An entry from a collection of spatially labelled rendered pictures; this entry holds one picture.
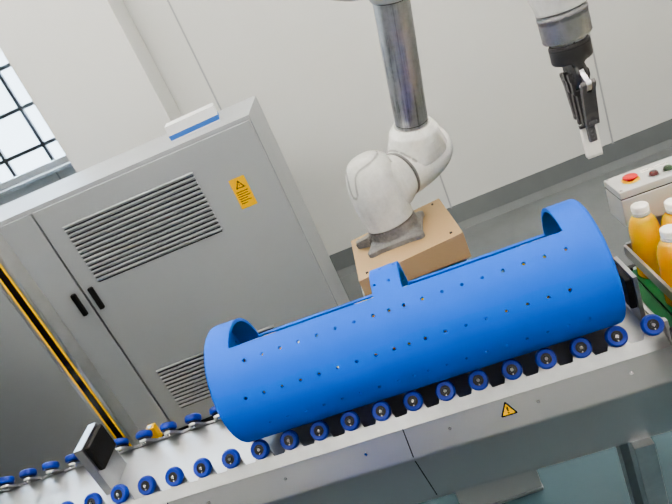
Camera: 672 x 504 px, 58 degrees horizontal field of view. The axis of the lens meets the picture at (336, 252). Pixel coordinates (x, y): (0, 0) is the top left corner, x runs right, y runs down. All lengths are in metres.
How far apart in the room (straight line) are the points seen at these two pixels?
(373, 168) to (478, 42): 2.39
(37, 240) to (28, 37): 1.28
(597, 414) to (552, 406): 0.11
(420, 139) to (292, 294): 1.35
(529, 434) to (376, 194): 0.76
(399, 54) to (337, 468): 1.08
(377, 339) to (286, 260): 1.65
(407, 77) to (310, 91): 2.19
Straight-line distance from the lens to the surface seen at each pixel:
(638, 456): 1.65
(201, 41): 3.92
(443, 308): 1.24
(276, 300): 2.95
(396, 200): 1.77
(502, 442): 1.47
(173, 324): 3.07
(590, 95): 1.24
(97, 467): 1.70
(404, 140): 1.82
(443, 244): 1.71
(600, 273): 1.27
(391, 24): 1.70
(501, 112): 4.15
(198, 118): 2.85
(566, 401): 1.42
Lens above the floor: 1.83
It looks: 23 degrees down
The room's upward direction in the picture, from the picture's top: 24 degrees counter-clockwise
